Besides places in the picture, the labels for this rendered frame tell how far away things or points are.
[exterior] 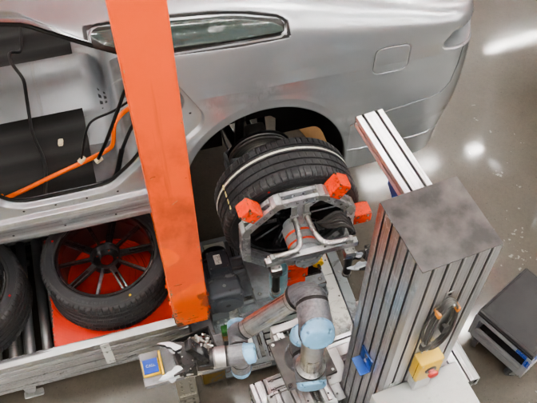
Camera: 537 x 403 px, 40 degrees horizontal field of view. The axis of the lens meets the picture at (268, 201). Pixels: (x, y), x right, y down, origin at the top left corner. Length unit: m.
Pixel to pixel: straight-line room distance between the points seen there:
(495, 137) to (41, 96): 2.89
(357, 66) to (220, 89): 0.61
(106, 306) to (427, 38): 1.94
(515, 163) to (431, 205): 2.94
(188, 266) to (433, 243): 1.36
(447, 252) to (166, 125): 0.98
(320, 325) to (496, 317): 1.61
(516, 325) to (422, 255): 1.99
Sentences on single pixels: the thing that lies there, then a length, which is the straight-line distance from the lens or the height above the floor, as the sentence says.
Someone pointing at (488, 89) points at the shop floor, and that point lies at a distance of 5.40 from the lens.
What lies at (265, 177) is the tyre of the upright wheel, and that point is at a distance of 3.20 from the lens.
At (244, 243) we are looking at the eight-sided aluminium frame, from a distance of 3.32.
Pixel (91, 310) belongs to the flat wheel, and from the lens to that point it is 3.68.
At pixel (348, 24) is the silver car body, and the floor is 1.68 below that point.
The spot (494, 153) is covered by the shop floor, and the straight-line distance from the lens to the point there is 5.01.
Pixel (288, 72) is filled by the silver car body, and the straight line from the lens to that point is 3.11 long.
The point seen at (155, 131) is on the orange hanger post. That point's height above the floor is 1.90.
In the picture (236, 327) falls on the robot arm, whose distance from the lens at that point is 2.79.
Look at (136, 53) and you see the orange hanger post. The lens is 2.16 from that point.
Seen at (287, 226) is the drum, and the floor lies 0.90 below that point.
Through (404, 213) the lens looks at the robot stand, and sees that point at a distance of 2.04.
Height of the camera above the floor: 3.67
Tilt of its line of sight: 54 degrees down
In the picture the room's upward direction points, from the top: straight up
